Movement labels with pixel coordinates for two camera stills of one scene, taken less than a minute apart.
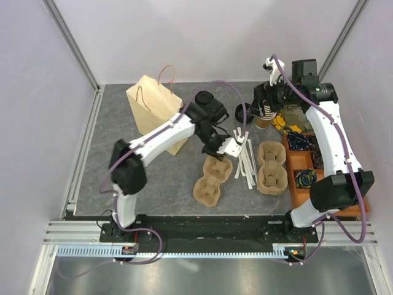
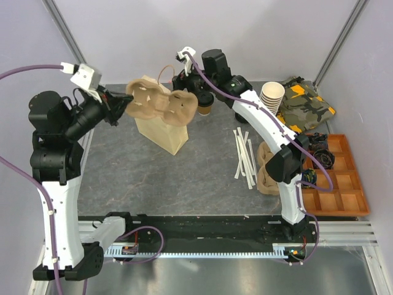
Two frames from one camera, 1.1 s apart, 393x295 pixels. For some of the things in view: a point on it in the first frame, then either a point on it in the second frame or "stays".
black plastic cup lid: x=203 y=98 stays
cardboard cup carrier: x=206 y=190 to x=177 y=107
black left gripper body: x=212 y=141 to x=112 y=115
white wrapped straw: x=239 y=160 stays
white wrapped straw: x=242 y=152 stays
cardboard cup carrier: x=272 y=176 stays
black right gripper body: x=277 y=94 to x=194 y=83
